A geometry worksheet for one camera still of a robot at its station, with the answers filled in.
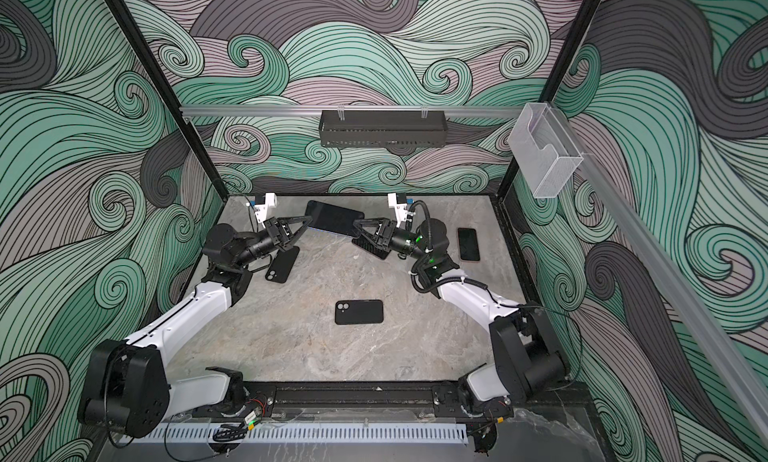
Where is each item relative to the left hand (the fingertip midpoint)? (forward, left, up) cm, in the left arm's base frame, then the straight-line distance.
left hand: (312, 220), depth 69 cm
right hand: (-1, -10, -2) cm, 10 cm away
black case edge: (+8, +18, -36) cm, 41 cm away
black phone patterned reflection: (+16, -11, -32) cm, 38 cm away
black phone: (+1, -5, 0) cm, 5 cm away
